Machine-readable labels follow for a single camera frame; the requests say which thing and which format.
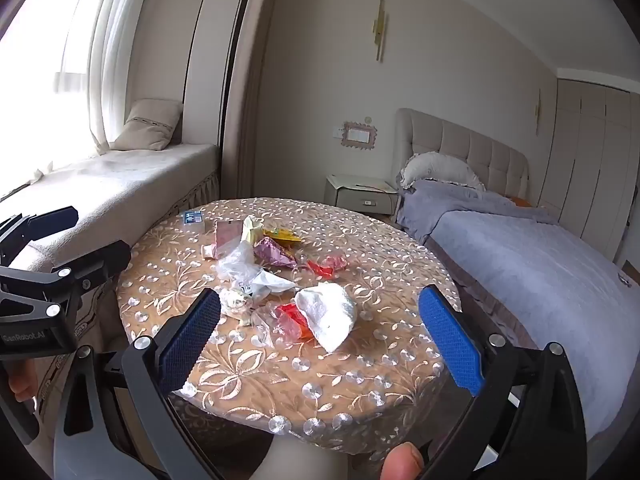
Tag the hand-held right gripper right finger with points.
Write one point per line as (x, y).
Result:
(450, 340)

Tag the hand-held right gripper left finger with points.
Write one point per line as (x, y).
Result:
(192, 340)

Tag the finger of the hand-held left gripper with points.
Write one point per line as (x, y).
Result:
(100, 260)
(50, 221)

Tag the clear bottle with orange label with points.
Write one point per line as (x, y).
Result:
(290, 317)

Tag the yellow snack packet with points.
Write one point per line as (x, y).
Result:
(280, 234)

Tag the person's left hand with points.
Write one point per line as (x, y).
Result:
(21, 380)

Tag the person's right hand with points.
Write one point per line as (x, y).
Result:
(402, 462)

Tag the beige window seat mat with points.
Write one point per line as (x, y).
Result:
(125, 185)

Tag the small pink wrapper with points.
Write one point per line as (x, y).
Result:
(208, 251)

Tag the clear plastic bag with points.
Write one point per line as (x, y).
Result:
(235, 260)

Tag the white plastic wrapper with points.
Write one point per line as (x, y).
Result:
(267, 282)

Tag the small blue box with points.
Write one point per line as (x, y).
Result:
(192, 219)

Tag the bed with lavender blanket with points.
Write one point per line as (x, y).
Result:
(525, 270)

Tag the pink packet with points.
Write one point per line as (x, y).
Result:
(227, 232)

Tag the purple wrapper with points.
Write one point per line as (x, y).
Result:
(275, 252)

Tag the white crumpled tissue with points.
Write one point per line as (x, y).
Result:
(330, 315)

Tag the pale yellow wrapper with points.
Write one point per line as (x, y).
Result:
(250, 227)

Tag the beige cushion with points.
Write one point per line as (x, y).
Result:
(147, 125)

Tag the red wrapper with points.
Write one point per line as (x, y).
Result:
(327, 265)

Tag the orange pillow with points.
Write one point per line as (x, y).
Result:
(522, 202)

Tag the white sheer curtain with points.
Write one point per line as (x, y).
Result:
(110, 60)

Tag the white ruffled pillow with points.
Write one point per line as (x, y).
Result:
(440, 167)

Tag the beige nightstand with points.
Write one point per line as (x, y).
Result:
(350, 195)

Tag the small dark item on bedspread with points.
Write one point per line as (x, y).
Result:
(623, 280)

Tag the beige tufted headboard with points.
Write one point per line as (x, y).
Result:
(465, 145)

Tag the beige wardrobe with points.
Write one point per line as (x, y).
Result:
(590, 160)

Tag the pink framed wall socket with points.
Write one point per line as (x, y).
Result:
(359, 135)

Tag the white wall switch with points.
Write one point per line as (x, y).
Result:
(336, 133)

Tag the gold wall lamp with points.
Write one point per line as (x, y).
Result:
(380, 30)
(538, 110)

